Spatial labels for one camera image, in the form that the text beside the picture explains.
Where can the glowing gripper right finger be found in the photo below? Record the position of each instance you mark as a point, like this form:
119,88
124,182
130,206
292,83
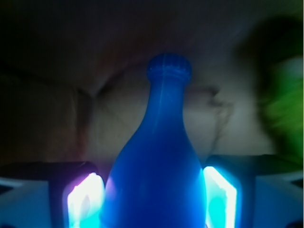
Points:
254,191

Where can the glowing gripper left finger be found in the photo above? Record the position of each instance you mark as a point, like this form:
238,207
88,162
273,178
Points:
50,195

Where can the blue plastic bottle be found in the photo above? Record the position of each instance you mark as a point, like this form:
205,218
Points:
157,179

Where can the green plush frog toy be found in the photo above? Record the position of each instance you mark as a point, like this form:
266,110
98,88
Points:
281,105

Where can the brown paper bag liner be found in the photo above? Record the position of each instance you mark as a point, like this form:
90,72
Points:
72,73

